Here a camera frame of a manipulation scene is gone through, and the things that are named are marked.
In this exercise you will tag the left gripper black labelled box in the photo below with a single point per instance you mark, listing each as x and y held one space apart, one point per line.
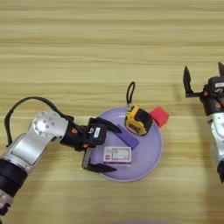
97 134

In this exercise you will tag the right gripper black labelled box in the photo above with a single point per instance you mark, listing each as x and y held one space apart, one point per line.
217 84

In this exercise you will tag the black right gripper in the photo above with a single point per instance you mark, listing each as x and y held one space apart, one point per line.
214 103

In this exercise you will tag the white and red card box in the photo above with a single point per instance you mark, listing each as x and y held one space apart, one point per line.
117 154

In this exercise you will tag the yellow black tape measure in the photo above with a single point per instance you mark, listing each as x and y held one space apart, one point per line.
140 120

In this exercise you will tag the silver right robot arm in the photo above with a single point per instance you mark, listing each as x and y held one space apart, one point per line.
218 140

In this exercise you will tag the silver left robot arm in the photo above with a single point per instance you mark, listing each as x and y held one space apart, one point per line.
32 140

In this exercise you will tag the red cube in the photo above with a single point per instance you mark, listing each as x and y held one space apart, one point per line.
159 116

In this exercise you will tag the round purple plate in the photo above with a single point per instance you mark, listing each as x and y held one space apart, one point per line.
145 163

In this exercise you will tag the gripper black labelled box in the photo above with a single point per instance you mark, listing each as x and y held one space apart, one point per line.
97 134
217 84

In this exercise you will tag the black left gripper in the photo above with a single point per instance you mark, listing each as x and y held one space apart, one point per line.
74 135

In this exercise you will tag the purple rectangular block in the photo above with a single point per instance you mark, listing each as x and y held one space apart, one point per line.
128 138

